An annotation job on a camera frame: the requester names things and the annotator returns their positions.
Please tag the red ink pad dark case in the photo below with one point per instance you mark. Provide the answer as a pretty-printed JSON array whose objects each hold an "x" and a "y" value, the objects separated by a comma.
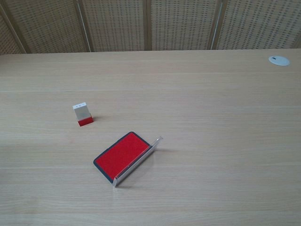
[{"x": 122, "y": 155}]

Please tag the small red-based stamp block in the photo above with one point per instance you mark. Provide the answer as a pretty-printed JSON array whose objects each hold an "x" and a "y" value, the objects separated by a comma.
[{"x": 82, "y": 113}]

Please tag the clear plastic ink pad lid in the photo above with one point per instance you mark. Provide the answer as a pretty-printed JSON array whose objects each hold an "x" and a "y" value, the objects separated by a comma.
[{"x": 138, "y": 164}]

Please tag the woven folding screen panel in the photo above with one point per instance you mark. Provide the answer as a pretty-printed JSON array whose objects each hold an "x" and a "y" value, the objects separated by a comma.
[
  {"x": 47, "y": 23},
  {"x": 7, "y": 40},
  {"x": 115, "y": 23},
  {"x": 183, "y": 23},
  {"x": 258, "y": 23}
]

